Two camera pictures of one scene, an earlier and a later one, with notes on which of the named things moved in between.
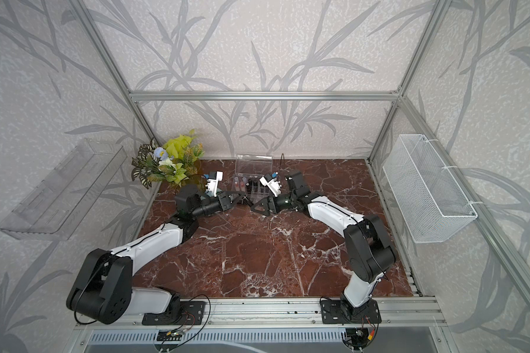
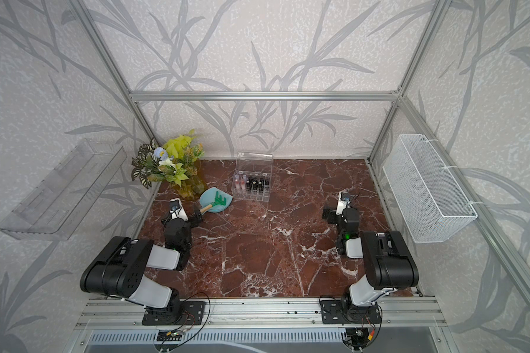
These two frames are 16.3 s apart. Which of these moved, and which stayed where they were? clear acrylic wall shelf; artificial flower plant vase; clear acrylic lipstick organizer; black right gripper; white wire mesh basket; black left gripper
Moved: black left gripper; black right gripper
Stayed: white wire mesh basket; clear acrylic wall shelf; artificial flower plant vase; clear acrylic lipstick organizer
